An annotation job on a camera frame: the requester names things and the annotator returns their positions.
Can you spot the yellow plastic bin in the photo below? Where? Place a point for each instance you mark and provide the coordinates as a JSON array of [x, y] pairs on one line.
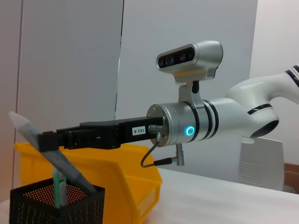
[[130, 177]]

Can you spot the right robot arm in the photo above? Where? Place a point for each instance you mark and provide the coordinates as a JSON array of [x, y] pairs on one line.
[[224, 119]]

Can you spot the brown cardboard box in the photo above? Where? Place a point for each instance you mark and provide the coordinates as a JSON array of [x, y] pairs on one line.
[[292, 175]]

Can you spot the black mesh pen holder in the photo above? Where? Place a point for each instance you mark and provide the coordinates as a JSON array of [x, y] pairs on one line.
[[77, 210]]

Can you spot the grey marker pen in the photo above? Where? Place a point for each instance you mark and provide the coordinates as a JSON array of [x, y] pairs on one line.
[[67, 165]]

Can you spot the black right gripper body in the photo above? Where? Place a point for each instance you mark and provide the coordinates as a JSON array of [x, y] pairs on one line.
[[112, 133]]

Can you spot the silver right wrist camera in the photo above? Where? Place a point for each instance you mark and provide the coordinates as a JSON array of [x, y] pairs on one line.
[[201, 56]]

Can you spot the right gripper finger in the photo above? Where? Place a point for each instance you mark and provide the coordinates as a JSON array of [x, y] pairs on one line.
[[47, 142]]

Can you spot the white stand column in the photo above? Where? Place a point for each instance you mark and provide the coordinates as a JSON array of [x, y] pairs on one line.
[[259, 163]]

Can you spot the green utility knife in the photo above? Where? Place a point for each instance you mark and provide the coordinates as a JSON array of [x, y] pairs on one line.
[[56, 193]]

